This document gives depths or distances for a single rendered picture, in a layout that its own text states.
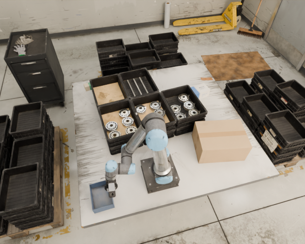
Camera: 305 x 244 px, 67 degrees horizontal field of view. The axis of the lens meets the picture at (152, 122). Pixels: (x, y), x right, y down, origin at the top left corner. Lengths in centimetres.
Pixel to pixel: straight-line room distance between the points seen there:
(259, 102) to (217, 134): 133
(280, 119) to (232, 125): 95
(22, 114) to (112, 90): 109
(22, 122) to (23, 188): 80
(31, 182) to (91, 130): 68
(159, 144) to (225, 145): 81
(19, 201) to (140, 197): 104
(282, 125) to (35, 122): 269
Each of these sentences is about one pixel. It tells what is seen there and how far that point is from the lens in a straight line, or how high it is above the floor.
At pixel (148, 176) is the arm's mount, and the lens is 178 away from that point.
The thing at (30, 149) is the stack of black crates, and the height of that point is 38.
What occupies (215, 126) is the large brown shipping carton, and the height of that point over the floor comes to 90.
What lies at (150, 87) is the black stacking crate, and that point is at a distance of 238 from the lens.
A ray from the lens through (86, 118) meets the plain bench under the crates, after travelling 233.
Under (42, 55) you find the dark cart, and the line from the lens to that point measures 301.
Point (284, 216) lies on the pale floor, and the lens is 287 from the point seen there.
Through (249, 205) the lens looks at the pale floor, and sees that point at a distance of 276.
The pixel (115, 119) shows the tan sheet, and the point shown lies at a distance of 210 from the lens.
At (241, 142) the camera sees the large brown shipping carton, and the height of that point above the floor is 90.
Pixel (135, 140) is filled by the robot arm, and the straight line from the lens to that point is 145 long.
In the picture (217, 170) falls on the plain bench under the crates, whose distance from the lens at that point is 200.
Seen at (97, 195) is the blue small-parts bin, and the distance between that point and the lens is 186.
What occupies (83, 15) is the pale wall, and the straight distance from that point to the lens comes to 501.
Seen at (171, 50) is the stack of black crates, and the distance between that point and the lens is 363.
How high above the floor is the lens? 239
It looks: 49 degrees down
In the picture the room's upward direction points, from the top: 1 degrees clockwise
